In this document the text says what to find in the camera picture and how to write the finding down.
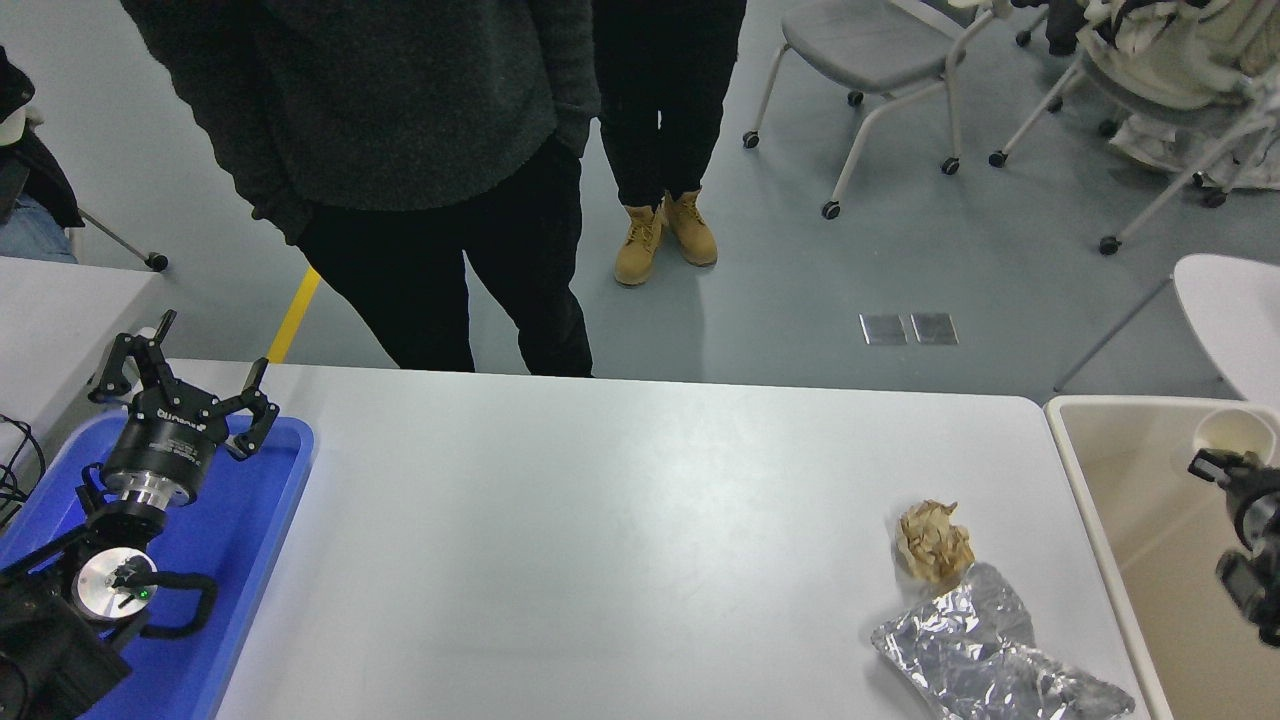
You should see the grey seat wheeled chair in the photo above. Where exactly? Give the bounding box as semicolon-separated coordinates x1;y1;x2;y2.
742;0;1001;221

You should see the white round table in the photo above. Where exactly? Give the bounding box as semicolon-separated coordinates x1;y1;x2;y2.
1053;252;1280;411

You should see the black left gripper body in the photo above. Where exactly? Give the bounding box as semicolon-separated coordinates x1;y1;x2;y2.
102;388;234;489

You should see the yellow floor tape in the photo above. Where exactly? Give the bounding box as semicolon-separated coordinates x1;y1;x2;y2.
266;266;323;365

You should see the white side table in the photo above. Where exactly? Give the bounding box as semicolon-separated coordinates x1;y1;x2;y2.
0;257;164;471

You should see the white frame wheeled chair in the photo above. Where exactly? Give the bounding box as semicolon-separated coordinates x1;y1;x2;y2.
988;0;1280;256

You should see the tan paper ball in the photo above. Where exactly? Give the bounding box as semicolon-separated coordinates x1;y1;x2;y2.
893;500;976;585

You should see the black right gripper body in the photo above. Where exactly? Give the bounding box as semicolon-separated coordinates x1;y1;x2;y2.
1232;462;1280;553

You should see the blue plastic tray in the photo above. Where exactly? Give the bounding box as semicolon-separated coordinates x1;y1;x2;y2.
0;410;316;720

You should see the silver foil tray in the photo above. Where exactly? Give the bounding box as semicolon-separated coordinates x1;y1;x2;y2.
869;561;1138;720

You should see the white paper cup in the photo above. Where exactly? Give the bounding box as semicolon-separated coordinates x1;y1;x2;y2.
1192;407;1278;469

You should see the large pale plastic bin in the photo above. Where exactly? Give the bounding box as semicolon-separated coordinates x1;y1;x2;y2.
1045;395;1280;720

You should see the grey leg wheeled chair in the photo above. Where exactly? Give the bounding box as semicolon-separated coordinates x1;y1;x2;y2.
0;105;169;273

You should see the person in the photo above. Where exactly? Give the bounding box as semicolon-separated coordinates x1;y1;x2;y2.
592;0;748;288
1045;0;1280;191
0;45;83;264
120;0;601;378

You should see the black cable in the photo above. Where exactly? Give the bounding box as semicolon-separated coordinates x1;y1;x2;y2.
0;413;46;526

